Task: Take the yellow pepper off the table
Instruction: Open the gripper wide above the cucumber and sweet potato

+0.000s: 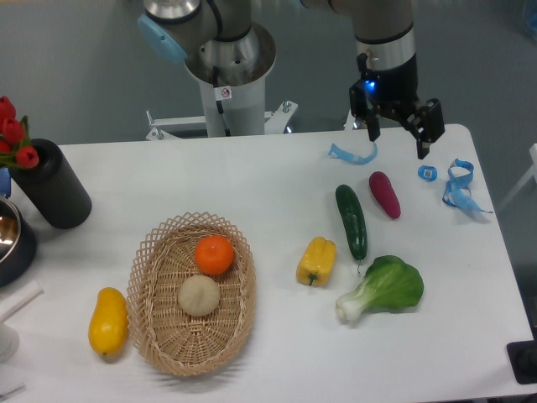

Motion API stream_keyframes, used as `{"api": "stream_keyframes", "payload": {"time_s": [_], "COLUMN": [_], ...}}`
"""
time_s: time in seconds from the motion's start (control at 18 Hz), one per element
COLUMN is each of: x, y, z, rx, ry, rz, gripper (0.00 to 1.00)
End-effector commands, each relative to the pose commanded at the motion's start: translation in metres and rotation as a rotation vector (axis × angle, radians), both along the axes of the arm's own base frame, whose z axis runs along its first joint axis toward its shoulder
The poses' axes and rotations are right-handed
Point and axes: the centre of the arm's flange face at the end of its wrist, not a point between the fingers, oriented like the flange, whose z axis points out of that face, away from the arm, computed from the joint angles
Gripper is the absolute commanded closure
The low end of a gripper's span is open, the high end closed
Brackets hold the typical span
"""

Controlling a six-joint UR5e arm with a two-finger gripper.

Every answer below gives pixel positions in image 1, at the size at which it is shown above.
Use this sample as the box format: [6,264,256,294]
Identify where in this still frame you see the blue small buckle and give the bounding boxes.
[417,165,438,182]

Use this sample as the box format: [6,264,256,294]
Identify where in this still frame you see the yellow mango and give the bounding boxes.
[88,287,128,357]

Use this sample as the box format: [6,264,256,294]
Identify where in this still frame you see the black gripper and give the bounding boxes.
[349,52,445,160]

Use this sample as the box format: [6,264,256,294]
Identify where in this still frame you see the orange fruit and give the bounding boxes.
[194,235,234,275]

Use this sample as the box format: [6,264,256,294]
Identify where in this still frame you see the woven wicker basket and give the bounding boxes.
[127,212,257,376]

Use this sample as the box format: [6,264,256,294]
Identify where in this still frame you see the purple sweet potato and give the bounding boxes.
[368,171,401,219]

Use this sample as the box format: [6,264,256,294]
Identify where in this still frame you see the green cucumber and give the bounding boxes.
[335,185,368,260]

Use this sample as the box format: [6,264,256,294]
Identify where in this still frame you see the green bok choy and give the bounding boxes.
[335,255,425,322]

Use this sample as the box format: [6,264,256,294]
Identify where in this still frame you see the white steamed bun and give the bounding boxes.
[178,275,221,317]

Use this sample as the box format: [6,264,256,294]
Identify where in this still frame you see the yellow bell pepper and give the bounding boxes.
[296,237,336,286]

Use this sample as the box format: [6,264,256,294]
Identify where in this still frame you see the black clamp device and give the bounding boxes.
[507,340,536,385]

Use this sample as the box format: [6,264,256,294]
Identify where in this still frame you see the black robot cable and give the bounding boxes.
[211,65,232,138]

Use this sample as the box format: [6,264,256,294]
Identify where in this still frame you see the black cylindrical vase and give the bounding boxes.
[9,139,92,229]

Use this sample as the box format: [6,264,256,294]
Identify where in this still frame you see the red tulip flowers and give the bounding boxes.
[1,96,39,170]

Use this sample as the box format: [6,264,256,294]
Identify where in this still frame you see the black metal bowl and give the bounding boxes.
[0,197,37,287]

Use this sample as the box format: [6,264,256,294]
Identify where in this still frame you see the blue strap piece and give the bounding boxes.
[325,141,379,166]

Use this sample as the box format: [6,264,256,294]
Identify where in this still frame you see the blue tangled strap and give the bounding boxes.
[442,158,494,216]

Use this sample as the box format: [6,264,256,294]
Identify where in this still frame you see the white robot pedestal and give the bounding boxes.
[146,23,298,140]

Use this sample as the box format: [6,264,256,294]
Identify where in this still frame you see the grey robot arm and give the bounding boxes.
[138,1,445,158]

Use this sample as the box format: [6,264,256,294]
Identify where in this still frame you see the white lamp base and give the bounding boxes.
[1,280,44,363]

